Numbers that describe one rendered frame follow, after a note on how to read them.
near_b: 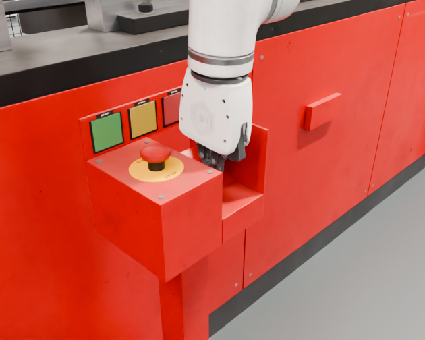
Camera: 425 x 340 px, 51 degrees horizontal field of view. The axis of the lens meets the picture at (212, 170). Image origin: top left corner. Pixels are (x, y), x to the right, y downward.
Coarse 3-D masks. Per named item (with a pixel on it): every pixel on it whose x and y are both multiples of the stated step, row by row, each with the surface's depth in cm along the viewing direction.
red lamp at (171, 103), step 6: (168, 96) 67; (174, 96) 68; (180, 96) 69; (168, 102) 68; (174, 102) 69; (168, 108) 68; (174, 108) 69; (168, 114) 69; (174, 114) 69; (168, 120) 69; (174, 120) 70
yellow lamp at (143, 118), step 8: (144, 104) 65; (152, 104) 66; (136, 112) 64; (144, 112) 65; (152, 112) 66; (136, 120) 64; (144, 120) 66; (152, 120) 67; (136, 128) 65; (144, 128) 66; (152, 128) 67; (136, 136) 65
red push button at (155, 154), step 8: (152, 144) 58; (160, 144) 58; (144, 152) 57; (152, 152) 56; (160, 152) 56; (168, 152) 57; (144, 160) 57; (152, 160) 56; (160, 160) 56; (152, 168) 58; (160, 168) 58
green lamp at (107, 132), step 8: (96, 120) 59; (104, 120) 60; (112, 120) 61; (120, 120) 62; (96, 128) 60; (104, 128) 61; (112, 128) 62; (120, 128) 63; (96, 136) 60; (104, 136) 61; (112, 136) 62; (120, 136) 63; (96, 144) 61; (104, 144) 62; (112, 144) 63
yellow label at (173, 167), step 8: (136, 160) 61; (168, 160) 61; (176, 160) 61; (136, 168) 59; (144, 168) 59; (168, 168) 59; (176, 168) 59; (136, 176) 57; (144, 176) 57; (152, 176) 57; (160, 176) 57; (168, 176) 57; (176, 176) 57
